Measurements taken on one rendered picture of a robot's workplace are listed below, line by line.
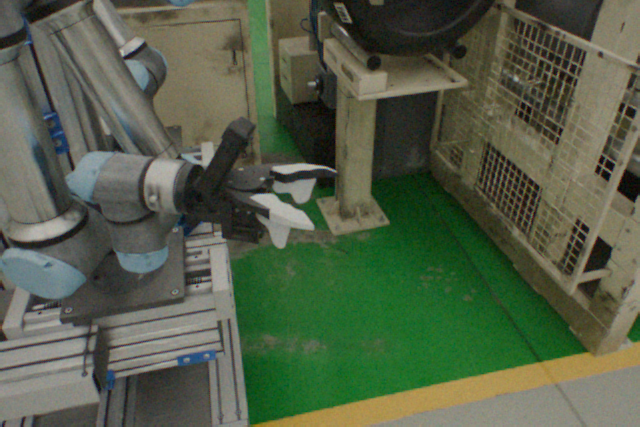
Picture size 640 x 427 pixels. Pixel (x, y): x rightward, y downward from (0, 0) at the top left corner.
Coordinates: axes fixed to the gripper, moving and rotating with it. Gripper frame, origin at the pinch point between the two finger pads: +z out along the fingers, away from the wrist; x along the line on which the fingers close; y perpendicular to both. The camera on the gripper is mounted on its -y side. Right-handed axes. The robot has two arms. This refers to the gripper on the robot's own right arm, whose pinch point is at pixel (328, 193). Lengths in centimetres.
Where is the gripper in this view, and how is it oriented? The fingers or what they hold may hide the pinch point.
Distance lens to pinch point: 65.3
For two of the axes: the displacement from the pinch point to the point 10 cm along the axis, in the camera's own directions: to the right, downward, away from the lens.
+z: 9.8, 1.3, -1.7
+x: -2.1, 4.5, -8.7
